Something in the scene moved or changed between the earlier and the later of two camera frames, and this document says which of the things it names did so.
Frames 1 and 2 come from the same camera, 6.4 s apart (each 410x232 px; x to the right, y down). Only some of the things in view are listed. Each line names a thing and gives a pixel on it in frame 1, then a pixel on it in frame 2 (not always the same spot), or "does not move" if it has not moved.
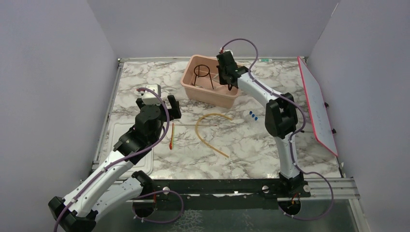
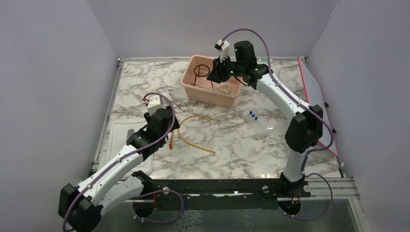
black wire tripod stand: [203, 76] does not move
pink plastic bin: [201, 79] does not move
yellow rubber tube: [208, 114] to [194, 146]
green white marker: [265, 60] does not move
